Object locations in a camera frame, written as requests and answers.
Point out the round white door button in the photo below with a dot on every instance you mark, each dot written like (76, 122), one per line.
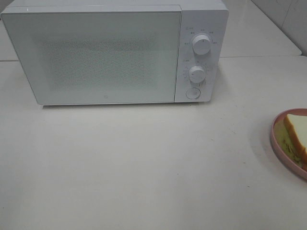
(193, 93)

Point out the white timer knob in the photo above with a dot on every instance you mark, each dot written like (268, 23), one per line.
(197, 74)

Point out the white microwave door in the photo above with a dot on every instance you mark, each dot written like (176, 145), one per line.
(97, 58)

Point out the pink round plate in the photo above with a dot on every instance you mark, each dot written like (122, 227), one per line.
(287, 162)

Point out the upper white power knob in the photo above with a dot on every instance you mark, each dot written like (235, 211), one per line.
(201, 44)

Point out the white microwave oven body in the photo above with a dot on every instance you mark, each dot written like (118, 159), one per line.
(197, 16)

